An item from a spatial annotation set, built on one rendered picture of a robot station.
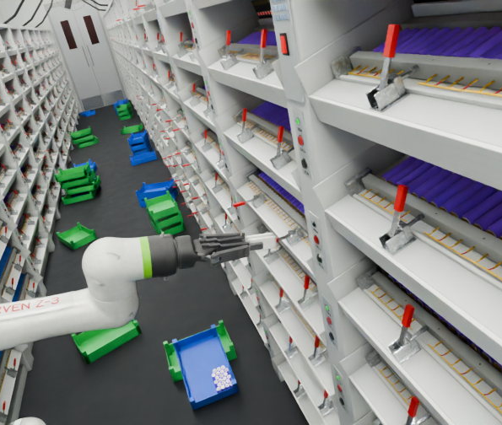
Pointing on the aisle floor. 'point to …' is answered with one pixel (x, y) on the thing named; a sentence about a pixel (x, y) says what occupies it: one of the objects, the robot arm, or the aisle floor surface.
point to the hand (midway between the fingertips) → (260, 241)
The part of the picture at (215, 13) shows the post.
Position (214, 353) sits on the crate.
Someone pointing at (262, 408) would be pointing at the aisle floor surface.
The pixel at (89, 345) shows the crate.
